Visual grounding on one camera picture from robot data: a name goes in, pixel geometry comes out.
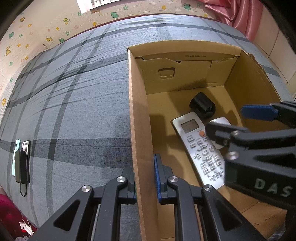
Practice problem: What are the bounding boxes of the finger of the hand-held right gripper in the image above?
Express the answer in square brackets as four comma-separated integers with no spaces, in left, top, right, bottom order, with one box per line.
[205,122,296,171]
[240,101,296,128]

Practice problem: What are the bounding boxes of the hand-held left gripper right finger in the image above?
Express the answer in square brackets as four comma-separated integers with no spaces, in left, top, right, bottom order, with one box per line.
[153,153,266,241]

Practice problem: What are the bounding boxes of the black power adapter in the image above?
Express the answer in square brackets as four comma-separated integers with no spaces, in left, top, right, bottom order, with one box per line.
[189,92,216,119]

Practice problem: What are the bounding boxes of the black cable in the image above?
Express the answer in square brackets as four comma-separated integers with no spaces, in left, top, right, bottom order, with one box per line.
[19,182,29,197]

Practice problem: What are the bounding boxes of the teal phone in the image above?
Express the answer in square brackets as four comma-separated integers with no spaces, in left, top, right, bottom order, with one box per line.
[12,139,22,176]

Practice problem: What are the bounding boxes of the window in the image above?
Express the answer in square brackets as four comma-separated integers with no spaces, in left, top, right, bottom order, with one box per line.
[76,0,121,11]

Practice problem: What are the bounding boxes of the cream wardrobe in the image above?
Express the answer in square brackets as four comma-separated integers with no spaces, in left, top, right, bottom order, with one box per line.
[252,19,296,98]

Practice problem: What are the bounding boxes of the pink curtain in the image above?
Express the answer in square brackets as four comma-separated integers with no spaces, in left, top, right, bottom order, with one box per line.
[203,0,271,40]

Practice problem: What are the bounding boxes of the dark red cloth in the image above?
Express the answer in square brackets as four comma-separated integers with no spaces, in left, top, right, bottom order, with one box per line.
[0,192,38,241]

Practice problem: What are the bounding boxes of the black power bank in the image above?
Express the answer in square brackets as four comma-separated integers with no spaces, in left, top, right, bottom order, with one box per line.
[14,150,30,183]

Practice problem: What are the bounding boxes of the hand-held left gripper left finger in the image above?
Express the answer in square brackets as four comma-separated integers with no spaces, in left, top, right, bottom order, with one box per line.
[30,166,137,241]

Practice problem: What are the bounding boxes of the white remote control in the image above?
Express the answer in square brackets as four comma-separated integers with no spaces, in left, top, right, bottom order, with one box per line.
[171,112,227,189]

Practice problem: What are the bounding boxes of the white charger block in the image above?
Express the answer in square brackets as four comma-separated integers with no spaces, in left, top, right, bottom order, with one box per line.
[209,117,232,150]

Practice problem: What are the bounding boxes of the brown cardboard box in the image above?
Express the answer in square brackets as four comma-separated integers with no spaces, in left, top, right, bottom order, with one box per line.
[127,39,296,241]

